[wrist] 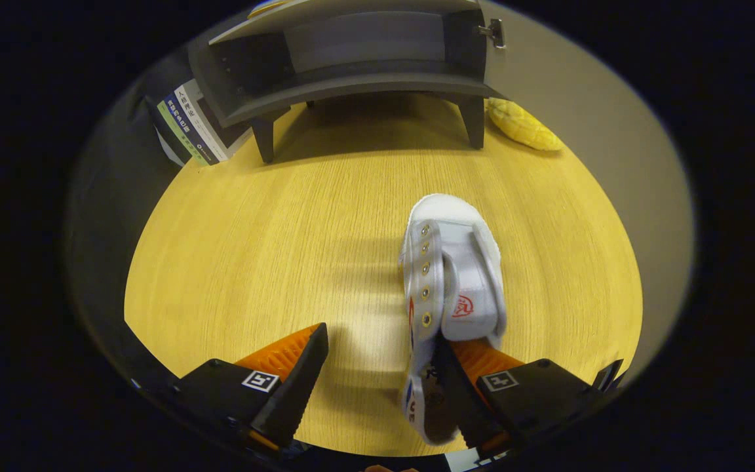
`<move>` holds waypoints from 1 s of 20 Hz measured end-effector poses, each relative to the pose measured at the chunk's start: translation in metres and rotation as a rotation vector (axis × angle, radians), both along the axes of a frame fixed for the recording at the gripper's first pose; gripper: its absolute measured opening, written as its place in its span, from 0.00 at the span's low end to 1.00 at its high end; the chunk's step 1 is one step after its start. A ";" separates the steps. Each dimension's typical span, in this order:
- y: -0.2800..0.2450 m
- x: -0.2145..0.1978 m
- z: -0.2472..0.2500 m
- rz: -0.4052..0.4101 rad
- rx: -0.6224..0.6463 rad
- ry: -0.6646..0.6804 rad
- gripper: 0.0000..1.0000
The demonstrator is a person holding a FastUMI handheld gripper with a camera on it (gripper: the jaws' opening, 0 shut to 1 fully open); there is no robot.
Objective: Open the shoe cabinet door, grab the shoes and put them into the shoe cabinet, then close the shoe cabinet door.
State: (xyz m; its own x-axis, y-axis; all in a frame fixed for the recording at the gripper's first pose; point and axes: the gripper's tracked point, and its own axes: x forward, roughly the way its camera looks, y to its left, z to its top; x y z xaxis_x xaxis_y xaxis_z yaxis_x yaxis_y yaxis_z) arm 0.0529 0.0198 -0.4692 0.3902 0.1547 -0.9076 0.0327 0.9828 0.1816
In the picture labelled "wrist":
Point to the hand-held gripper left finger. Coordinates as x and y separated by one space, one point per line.
295 387

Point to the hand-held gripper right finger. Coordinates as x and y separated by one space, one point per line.
466 406

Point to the white canvas shoe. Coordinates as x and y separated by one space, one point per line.
456 275

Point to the dark grey shoe cabinet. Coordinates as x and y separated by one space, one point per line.
351 85

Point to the metal cabinet door hinge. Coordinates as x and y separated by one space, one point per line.
494 31

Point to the black backdrop cloth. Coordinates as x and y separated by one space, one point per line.
102 229

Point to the blue spine book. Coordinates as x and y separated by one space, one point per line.
191 124

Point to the yellow plush toy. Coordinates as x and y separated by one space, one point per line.
525 124

